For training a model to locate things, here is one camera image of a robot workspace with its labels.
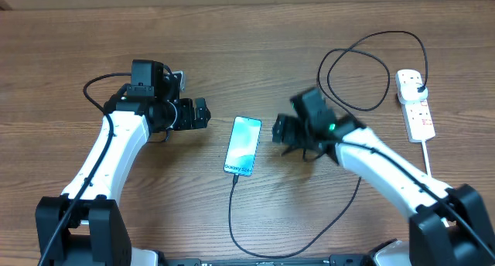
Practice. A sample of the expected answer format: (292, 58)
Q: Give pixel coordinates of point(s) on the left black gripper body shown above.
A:
(184, 117)

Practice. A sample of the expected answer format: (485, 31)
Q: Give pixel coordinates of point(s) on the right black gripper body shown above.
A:
(302, 140)

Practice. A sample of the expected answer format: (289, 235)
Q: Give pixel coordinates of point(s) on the Samsung Galaxy smartphone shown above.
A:
(242, 147)

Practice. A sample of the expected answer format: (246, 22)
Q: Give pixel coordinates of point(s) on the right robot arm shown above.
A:
(447, 225)

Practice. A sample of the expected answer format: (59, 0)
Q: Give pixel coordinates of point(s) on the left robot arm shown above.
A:
(83, 225)

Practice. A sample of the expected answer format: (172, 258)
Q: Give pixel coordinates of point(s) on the white charger plug adapter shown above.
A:
(411, 93)

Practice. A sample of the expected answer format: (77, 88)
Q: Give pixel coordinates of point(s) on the white power strip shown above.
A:
(417, 116)

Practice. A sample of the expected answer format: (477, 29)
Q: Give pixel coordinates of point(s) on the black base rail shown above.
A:
(267, 261)

